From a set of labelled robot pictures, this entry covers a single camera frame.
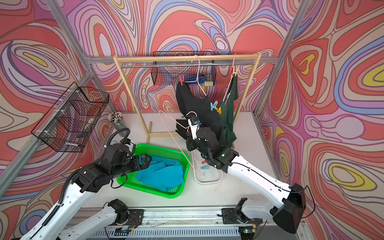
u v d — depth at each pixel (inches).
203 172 34.9
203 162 35.7
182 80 30.3
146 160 24.4
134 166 23.8
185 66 23.4
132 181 33.9
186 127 27.6
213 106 23.5
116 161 19.7
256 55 23.5
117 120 36.6
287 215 14.6
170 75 39.9
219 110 24.4
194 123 23.3
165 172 30.8
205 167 35.7
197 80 25.2
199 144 23.5
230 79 36.1
